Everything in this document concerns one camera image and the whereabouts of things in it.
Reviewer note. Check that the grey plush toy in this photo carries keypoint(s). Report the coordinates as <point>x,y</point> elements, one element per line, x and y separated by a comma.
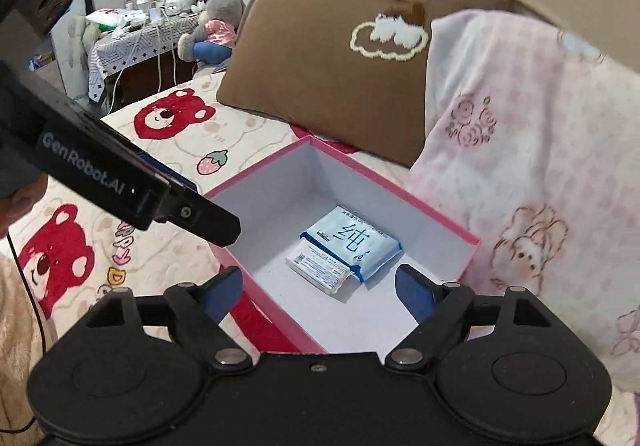
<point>220,25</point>

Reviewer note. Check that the brown pillow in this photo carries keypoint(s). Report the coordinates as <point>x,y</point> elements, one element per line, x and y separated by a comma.
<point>310,75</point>

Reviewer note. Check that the blue white wipes pack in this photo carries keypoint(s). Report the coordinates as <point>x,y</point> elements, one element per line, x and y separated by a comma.
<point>355,233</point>

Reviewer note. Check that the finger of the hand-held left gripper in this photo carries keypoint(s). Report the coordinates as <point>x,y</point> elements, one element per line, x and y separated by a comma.
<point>172,175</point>
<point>210,221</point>

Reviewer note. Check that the beige fluffy cloth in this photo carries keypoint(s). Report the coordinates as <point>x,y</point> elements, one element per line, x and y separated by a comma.
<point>15,326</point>

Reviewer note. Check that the pink checked blanket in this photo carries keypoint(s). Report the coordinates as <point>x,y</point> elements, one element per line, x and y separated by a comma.
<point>540,150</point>

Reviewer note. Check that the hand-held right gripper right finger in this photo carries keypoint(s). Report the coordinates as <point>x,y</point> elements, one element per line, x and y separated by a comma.
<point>415,298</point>

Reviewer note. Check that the patterned tablecloth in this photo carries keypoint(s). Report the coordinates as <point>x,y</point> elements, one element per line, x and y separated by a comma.
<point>135,43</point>

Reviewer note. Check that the person's left hand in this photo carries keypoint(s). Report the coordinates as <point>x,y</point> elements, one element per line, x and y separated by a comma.
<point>25,206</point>

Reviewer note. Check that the pink cardboard box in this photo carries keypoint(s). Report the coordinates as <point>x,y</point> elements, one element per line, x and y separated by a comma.
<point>280,206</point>

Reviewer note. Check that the printed bear blanket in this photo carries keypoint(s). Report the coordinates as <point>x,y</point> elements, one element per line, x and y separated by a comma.
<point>240,125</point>

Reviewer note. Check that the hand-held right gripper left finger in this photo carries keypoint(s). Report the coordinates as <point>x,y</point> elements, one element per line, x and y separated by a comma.
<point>222,293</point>

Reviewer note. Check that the small white packet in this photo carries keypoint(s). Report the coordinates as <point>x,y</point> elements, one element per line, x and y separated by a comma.
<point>317,268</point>

